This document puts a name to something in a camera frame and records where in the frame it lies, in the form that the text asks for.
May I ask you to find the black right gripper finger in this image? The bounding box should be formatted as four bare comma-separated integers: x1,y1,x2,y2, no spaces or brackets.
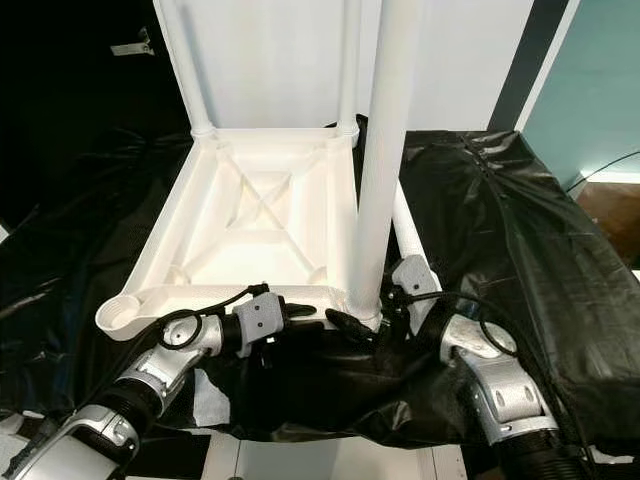
325,308,379,339

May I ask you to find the black plastic cover sheet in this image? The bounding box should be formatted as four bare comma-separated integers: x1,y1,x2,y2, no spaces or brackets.
0,115,640,447

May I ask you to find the brown wooden furniture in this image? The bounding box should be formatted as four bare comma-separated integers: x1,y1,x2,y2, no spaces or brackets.
575,185,640,267

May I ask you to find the dark vertical pillar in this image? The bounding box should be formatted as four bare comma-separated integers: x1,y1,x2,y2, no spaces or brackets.
488,0,572,133

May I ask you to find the teal glass panel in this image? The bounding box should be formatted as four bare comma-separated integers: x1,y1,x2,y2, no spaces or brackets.
523,0,640,187

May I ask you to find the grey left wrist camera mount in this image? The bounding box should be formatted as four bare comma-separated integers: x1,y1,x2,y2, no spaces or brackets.
234,289,292,347

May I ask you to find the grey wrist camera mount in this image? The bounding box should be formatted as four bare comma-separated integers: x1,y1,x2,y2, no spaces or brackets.
234,289,292,347
390,254,440,332

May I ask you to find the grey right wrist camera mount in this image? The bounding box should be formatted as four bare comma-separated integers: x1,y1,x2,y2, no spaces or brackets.
390,254,440,332

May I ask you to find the thin black curved cable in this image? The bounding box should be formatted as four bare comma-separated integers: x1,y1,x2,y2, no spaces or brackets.
565,150,640,197

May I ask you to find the silver door handle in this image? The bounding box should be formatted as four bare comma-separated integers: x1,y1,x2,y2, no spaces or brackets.
109,27,157,57

